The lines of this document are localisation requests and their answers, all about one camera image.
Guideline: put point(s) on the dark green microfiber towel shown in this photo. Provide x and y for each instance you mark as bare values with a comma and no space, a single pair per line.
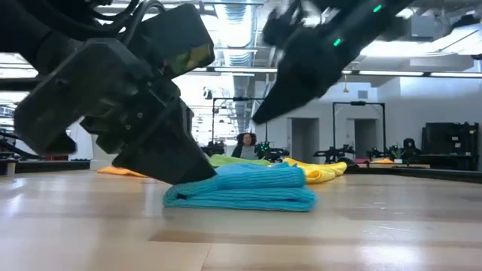
233,161

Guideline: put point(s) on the silver ribbed ceiling duct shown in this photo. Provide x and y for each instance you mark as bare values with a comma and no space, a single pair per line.
235,37

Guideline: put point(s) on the wooden background table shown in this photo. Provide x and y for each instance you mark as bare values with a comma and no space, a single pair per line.
399,165

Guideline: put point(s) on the orange microfiber towel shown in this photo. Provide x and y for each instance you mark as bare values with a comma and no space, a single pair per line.
120,171

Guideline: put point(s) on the blue microfiber towel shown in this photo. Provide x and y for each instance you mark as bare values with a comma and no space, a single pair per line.
244,188

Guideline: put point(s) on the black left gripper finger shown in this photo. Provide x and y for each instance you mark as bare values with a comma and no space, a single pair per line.
75,86
173,158

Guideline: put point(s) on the yellow microfiber towel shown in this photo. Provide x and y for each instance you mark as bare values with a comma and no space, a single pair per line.
324,169

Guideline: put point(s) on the person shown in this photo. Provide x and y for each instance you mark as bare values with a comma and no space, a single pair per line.
246,148

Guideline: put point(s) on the black metal frame stand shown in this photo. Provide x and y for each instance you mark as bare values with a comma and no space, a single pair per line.
357,102
241,98

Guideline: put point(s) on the black shelf cabinet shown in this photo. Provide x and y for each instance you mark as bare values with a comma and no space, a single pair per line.
448,143

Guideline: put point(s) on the black background robot arm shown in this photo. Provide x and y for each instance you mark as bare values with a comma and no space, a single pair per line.
335,153
380,153
273,152

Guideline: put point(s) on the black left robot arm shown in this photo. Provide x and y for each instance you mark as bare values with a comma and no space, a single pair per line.
22,30

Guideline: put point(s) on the long ceiling light bar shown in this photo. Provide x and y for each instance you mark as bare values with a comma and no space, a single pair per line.
395,73

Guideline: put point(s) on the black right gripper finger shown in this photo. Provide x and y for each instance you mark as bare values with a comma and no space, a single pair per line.
305,71

